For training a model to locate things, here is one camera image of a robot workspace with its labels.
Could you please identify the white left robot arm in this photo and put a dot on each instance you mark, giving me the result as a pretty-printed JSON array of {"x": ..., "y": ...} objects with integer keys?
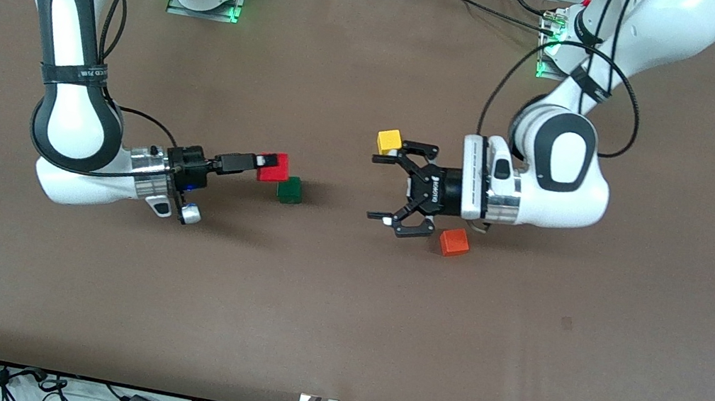
[{"x": 560, "y": 189}]

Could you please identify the brown table cover mat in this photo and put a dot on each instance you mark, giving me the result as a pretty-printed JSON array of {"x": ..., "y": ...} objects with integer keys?
[{"x": 340, "y": 312}]

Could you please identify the yellow wooden block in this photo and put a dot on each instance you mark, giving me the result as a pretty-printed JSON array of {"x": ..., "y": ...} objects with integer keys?
[{"x": 390, "y": 141}]

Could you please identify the green wooden block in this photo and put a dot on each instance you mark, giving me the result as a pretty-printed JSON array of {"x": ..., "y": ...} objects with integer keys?
[{"x": 292, "y": 194}]

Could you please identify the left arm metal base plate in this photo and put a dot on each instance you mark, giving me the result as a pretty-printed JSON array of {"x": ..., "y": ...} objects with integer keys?
[{"x": 544, "y": 72}]

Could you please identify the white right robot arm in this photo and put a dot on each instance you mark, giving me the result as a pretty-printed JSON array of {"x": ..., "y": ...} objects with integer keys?
[{"x": 76, "y": 120}]

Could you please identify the red wooden block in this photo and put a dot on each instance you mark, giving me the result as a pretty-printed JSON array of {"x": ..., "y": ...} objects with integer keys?
[{"x": 275, "y": 175}]

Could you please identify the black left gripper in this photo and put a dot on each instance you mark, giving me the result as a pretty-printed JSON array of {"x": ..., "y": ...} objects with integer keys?
[{"x": 443, "y": 190}]

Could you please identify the orange wooden block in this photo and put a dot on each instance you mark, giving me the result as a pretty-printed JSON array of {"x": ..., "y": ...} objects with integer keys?
[{"x": 455, "y": 243}]

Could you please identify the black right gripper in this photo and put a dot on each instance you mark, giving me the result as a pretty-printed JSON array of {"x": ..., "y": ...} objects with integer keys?
[{"x": 189, "y": 164}]

